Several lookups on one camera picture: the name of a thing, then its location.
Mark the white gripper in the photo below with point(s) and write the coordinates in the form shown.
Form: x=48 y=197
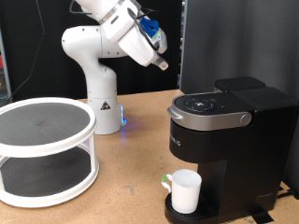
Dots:
x=140 y=49

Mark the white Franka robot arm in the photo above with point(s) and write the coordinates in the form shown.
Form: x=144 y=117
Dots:
x=99 y=77

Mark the black Keurig coffee machine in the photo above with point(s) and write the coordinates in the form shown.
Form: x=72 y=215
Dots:
x=249 y=155

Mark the black curtain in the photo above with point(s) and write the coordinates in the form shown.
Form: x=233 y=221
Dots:
x=155 y=77

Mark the dark grey back panel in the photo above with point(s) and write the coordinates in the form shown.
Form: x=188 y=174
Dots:
x=233 y=37

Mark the white two-tier turntable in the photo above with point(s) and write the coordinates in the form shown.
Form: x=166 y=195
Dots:
x=46 y=149

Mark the grey metal pole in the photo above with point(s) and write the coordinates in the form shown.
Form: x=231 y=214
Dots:
x=5 y=71

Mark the black tape strip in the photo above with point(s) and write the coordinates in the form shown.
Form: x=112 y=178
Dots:
x=261 y=215

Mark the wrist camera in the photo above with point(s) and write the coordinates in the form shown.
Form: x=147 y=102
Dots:
x=151 y=28

